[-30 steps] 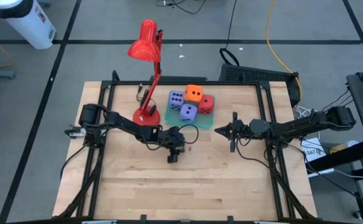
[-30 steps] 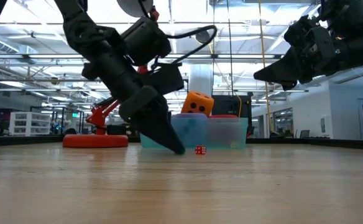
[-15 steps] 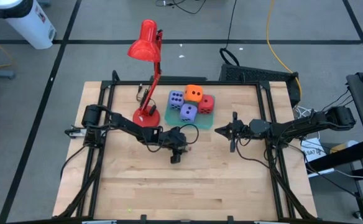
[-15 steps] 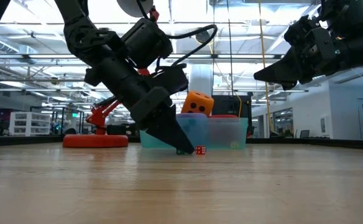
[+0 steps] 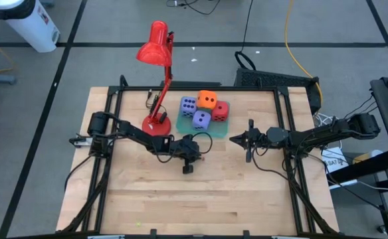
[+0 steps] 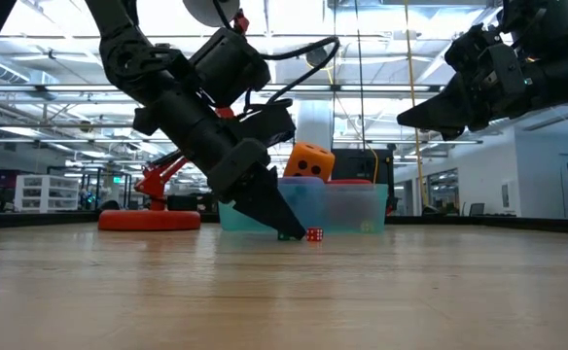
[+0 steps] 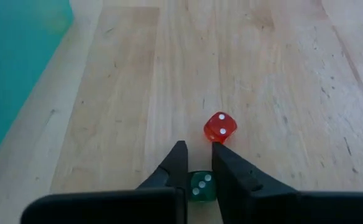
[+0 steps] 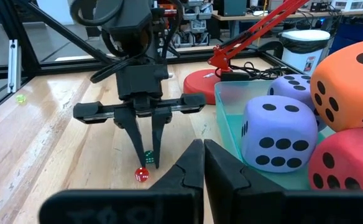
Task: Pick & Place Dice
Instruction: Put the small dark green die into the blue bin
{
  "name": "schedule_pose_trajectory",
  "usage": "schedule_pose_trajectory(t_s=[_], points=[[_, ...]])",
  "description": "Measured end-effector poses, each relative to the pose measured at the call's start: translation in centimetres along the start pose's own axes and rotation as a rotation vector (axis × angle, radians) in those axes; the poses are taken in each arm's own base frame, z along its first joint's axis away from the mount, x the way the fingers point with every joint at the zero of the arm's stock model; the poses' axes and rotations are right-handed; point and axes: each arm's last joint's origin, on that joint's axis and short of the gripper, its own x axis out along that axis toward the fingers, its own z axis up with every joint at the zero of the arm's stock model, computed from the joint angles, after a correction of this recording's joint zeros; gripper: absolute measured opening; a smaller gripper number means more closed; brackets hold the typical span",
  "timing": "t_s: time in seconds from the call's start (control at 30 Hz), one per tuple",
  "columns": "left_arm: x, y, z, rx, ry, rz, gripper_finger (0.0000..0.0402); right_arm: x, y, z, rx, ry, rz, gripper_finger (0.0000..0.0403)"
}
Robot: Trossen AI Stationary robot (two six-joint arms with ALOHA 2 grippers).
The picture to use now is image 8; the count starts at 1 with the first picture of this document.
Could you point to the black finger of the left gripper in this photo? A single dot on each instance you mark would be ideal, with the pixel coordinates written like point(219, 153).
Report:
point(131, 130)
point(160, 137)

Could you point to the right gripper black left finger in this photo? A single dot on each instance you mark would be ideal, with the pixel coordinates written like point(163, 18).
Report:
point(169, 205)

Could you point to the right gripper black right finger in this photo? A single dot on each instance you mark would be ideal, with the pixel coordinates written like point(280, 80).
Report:
point(237, 199)

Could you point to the small dark green die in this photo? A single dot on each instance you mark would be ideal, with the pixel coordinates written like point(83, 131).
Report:
point(149, 157)

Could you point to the small red translucent die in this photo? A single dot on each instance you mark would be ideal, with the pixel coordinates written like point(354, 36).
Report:
point(141, 175)

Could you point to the large purple foam die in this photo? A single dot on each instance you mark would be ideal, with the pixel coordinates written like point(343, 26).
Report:
point(278, 124)
point(293, 93)

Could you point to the small lime green die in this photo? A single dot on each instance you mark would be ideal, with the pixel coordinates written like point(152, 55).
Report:
point(20, 99)

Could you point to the large red foam die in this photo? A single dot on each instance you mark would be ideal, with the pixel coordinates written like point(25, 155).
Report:
point(349, 149)

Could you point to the large orange foam die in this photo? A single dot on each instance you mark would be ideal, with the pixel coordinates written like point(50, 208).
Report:
point(346, 84)

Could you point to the red desk lamp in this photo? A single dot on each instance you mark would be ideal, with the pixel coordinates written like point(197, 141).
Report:
point(200, 87)

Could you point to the teal translucent plastic bin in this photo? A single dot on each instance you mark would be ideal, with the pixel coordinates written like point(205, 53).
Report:
point(231, 102)

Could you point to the grey parts bin rack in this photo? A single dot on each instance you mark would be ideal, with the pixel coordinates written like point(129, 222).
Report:
point(197, 25)

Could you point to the dark green equipment box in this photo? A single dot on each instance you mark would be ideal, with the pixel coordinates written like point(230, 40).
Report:
point(234, 7)

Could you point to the silver aluminium bar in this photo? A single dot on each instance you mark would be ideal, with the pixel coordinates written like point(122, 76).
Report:
point(14, 65)

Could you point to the wooden workbench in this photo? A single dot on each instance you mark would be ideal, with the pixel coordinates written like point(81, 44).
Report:
point(262, 14)

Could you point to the white trash bin black bag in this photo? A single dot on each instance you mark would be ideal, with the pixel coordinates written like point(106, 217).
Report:
point(302, 59)

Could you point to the blue plastic crate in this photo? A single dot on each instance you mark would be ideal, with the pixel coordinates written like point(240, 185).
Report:
point(355, 34)

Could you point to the white drawer cabinet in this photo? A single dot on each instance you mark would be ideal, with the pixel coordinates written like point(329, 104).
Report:
point(355, 4)

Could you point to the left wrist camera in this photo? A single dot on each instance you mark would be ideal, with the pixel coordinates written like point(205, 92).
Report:
point(122, 15)

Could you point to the black aluminium table frame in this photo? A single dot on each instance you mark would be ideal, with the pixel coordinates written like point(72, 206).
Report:
point(69, 67)

